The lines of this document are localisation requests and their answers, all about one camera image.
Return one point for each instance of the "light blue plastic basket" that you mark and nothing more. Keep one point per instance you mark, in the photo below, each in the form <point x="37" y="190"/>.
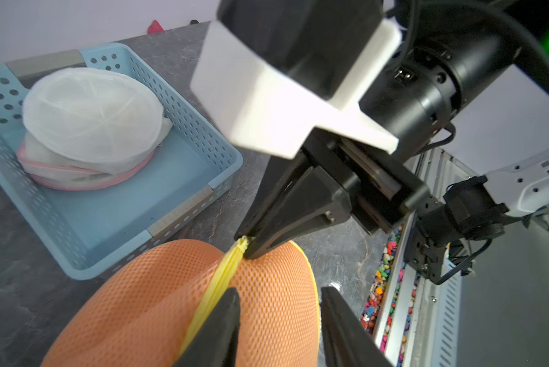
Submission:
<point x="92" y="234"/>

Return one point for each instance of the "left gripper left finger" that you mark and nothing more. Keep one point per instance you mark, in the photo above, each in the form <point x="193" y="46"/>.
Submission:
<point x="216" y="342"/>

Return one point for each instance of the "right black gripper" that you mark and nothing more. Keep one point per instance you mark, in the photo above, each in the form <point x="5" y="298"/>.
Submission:
<point x="416" y="100"/>

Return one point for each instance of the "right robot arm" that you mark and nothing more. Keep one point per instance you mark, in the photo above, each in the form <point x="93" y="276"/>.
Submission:
<point x="479" y="208"/>

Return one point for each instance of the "small pink object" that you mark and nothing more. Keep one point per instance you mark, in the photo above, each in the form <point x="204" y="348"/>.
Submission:
<point x="154" y="28"/>

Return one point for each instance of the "white mesh laundry bag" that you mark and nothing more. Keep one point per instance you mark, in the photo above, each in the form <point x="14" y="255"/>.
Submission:
<point x="92" y="120"/>

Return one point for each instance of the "pink trimmed mesh bag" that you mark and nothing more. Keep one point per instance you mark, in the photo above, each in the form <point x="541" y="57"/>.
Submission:
<point x="60" y="173"/>

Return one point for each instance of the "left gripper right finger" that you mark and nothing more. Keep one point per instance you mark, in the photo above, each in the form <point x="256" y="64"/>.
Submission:
<point x="345" y="342"/>

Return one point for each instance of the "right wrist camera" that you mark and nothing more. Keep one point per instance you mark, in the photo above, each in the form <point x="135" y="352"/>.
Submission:
<point x="270" y="72"/>

